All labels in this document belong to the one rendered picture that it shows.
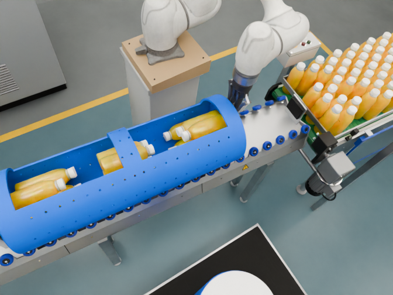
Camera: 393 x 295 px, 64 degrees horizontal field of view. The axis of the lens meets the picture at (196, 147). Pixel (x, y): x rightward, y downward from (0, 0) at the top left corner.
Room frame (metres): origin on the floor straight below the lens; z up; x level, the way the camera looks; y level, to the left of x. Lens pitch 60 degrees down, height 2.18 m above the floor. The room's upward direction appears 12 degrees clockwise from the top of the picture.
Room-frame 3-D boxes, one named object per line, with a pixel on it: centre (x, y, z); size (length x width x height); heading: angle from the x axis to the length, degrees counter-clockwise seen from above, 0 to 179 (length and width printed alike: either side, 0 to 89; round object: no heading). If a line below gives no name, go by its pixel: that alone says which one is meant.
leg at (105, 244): (0.31, 0.36, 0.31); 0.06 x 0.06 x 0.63; 38
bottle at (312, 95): (1.10, -0.51, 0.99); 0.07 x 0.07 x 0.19
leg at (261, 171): (0.91, -0.42, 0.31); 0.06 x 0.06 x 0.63; 38
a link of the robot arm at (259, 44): (0.80, -0.12, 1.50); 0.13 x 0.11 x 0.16; 139
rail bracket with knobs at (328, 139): (0.88, -0.59, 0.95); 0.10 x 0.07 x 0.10; 38
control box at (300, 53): (1.36, -0.42, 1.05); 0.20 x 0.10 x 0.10; 128
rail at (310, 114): (1.06, -0.49, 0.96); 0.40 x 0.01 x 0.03; 38
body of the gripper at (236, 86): (0.79, -0.11, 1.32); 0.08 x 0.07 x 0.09; 38
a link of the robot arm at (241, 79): (0.79, -0.11, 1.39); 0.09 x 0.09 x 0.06
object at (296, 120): (1.01, -0.43, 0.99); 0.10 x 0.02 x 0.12; 38
